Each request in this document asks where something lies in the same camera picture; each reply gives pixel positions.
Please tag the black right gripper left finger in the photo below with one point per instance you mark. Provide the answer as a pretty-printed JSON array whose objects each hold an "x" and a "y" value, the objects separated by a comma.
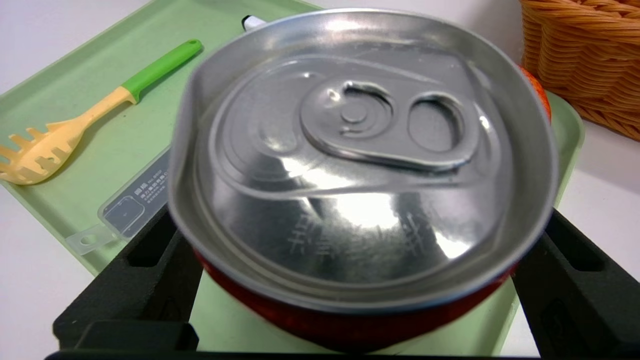
[{"x": 130, "y": 300}]

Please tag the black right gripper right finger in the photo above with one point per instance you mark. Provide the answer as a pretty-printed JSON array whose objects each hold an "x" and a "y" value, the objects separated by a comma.
[{"x": 585, "y": 305}]

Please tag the clear plastic pencil lead case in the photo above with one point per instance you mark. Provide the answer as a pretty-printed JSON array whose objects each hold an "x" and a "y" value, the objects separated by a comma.
[{"x": 135, "y": 205}]

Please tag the red apple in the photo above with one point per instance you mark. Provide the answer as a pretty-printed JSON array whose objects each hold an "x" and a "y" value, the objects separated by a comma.
[{"x": 541, "y": 95}]

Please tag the green yellow pasta spoon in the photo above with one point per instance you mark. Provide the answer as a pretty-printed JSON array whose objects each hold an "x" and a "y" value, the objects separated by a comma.
[{"x": 150, "y": 75}]

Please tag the red soda can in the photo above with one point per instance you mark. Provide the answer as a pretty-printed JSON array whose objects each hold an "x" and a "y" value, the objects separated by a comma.
[{"x": 350, "y": 175}]

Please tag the orange wicker basket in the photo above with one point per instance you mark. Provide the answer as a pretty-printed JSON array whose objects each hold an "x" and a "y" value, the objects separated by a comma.
[{"x": 590, "y": 60}]

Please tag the light green plastic tray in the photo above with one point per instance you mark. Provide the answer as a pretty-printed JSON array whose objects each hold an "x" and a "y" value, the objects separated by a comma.
[{"x": 100, "y": 165}]

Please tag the white marker pen black caps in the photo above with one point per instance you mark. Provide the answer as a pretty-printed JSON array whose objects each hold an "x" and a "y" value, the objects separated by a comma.
[{"x": 251, "y": 22}]

